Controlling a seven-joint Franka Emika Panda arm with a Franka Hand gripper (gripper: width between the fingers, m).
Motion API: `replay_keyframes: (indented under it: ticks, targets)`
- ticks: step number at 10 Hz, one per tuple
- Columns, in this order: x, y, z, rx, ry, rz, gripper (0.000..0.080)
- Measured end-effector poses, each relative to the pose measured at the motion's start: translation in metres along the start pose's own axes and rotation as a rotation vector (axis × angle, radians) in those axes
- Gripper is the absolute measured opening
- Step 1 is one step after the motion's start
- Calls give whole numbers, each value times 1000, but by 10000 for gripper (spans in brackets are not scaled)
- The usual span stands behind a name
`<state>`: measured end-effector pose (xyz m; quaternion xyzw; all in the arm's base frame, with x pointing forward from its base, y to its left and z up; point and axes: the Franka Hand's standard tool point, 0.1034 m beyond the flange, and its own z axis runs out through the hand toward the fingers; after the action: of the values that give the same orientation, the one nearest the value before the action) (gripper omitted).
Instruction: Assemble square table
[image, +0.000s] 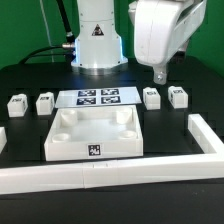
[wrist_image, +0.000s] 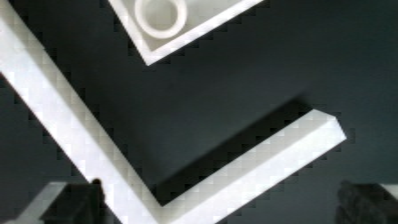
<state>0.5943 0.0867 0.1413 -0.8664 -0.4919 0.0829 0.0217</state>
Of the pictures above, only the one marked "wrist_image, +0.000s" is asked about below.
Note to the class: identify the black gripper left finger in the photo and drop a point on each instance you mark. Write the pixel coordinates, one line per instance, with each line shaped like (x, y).
(67, 204)

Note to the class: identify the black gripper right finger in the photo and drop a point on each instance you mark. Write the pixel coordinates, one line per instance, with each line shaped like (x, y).
(367, 203)

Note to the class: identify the white square table top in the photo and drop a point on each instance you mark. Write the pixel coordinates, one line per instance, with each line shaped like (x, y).
(167, 22)

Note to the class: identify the white L-shaped obstacle fence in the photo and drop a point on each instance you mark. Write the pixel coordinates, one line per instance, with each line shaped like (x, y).
(231, 186)

